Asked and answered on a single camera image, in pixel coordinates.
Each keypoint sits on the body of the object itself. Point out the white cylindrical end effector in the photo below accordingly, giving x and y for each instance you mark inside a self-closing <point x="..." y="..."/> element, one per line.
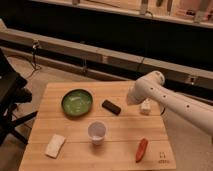
<point x="131" y="98"/>

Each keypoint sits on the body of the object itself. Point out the black eraser block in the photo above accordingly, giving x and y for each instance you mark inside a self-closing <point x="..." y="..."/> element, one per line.
<point x="111" y="107"/>

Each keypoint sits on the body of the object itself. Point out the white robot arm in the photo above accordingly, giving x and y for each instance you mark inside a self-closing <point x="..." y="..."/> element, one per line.
<point x="151" y="86"/>

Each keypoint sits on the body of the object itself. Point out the white tube bottle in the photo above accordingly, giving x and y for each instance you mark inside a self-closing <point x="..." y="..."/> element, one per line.
<point x="145" y="107"/>

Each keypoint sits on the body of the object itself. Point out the red chili pepper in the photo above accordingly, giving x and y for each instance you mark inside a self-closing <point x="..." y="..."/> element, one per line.
<point x="141" y="150"/>

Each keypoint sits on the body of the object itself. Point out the clear plastic cup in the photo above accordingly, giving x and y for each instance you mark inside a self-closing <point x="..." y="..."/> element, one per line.
<point x="96" y="132"/>

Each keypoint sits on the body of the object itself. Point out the green bowl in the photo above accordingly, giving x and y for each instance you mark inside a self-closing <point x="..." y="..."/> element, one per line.
<point x="77" y="102"/>

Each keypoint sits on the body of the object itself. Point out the white sponge block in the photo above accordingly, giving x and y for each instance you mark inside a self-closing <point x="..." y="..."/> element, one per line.
<point x="54" y="145"/>

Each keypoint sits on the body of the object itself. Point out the black chair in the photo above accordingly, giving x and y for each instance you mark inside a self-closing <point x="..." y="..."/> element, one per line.
<point x="12" y="92"/>

